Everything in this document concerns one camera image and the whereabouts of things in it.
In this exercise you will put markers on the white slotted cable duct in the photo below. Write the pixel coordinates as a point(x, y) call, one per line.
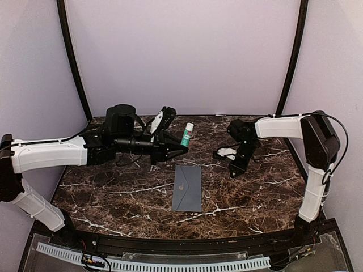
point(113, 263)

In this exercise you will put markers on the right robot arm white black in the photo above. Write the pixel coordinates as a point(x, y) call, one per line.
point(311, 135)

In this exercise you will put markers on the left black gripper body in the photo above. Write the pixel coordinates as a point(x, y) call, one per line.
point(158, 148)

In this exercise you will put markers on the small white glue cap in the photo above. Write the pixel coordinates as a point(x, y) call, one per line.
point(189, 126)

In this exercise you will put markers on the black curved front rail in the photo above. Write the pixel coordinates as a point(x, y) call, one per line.
point(116, 245)

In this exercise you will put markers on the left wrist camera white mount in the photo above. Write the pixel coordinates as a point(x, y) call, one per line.
point(162, 120)

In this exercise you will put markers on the white green glue stick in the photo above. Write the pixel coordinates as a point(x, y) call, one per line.
point(186, 137)

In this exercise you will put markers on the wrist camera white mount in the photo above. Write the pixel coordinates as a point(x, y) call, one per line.
point(162, 120)
point(225, 153)

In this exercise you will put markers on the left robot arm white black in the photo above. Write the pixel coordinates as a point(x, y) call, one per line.
point(122, 132)

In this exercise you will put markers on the left black frame post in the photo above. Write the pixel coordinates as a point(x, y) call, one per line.
point(65, 29)

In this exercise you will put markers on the grey blue envelope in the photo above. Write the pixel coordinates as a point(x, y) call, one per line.
point(187, 192)

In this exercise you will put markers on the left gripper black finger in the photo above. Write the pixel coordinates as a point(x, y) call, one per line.
point(170, 154)
point(172, 141)

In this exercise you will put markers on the right black frame post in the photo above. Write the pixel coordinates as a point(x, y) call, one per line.
point(294, 56)

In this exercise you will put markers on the black frame post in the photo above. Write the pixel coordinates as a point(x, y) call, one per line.
point(65, 29)
point(294, 56)

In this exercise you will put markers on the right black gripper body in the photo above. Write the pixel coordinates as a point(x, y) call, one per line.
point(248, 152)

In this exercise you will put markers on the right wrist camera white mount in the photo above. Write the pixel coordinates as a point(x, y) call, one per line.
point(225, 153)

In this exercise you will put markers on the clear acrylic front plate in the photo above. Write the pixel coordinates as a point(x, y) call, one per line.
point(186, 259)

